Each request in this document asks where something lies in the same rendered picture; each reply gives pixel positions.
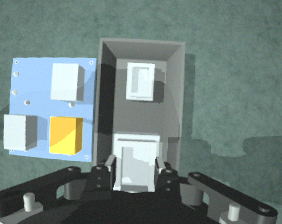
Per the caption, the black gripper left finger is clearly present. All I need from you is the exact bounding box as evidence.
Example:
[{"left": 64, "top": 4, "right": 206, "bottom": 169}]
[{"left": 0, "top": 155, "right": 117, "bottom": 224}]

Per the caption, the yellow block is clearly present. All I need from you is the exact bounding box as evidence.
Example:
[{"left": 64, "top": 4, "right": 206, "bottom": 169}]
[{"left": 50, "top": 117, "right": 83, "bottom": 155}]

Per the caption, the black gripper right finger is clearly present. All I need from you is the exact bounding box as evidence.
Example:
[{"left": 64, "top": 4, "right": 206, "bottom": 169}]
[{"left": 151, "top": 157, "right": 278, "bottom": 224}]

